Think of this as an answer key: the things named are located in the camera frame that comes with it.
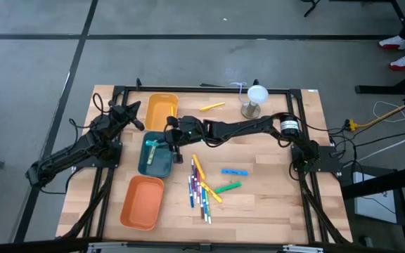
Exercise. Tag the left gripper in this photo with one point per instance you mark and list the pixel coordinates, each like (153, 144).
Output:
(121, 113)

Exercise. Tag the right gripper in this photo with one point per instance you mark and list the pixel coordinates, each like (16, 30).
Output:
(190, 131)

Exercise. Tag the pale yellow-green highlighter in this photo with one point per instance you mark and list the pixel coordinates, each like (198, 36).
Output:
(152, 155)

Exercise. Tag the teal highlighter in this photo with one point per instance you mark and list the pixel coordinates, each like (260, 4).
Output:
(151, 143)

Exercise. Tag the purple Expo marker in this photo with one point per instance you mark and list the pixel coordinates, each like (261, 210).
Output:
(193, 168)

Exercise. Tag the yellow highlighter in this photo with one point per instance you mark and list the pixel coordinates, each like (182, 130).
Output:
(212, 106)
(199, 167)
(211, 192)

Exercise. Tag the pink Expo marker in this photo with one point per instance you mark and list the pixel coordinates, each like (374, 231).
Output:
(197, 186)

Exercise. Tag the dark blue Expo marker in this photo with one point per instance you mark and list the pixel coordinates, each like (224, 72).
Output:
(191, 193)

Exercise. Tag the blue highlighter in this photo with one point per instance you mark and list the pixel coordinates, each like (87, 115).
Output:
(234, 172)

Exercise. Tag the light blue Expo marker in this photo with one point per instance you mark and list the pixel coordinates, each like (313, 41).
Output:
(205, 207)

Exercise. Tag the green highlighter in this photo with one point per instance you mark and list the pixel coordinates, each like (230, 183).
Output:
(228, 187)

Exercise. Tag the brown Expo marker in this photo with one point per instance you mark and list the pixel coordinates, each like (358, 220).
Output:
(202, 211)

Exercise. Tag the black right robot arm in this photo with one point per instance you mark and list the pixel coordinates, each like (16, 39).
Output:
(244, 127)

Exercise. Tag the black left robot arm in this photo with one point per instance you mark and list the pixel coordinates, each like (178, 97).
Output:
(83, 147)

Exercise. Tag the teal plastic bin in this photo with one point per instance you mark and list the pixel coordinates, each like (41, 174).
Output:
(160, 165)

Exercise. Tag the yellow plastic bin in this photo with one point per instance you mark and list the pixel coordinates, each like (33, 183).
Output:
(160, 116)

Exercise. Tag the orange plastic bin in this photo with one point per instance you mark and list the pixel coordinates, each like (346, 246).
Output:
(141, 204)

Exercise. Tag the green Expo marker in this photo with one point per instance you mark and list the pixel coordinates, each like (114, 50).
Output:
(209, 216)

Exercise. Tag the white bulb brass lamp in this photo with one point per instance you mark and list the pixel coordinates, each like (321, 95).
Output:
(257, 94)

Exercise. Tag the white floor box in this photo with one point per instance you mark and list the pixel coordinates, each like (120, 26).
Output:
(374, 204)

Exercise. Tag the person's shoe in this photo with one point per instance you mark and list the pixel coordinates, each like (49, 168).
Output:
(394, 43)
(403, 63)

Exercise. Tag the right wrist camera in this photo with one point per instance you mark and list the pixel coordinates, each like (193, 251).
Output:
(172, 122)

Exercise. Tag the black aluminium table frame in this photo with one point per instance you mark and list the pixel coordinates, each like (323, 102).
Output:
(188, 90)

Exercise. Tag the silver corner bracket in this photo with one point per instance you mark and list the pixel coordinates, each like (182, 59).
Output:
(105, 246)
(302, 248)

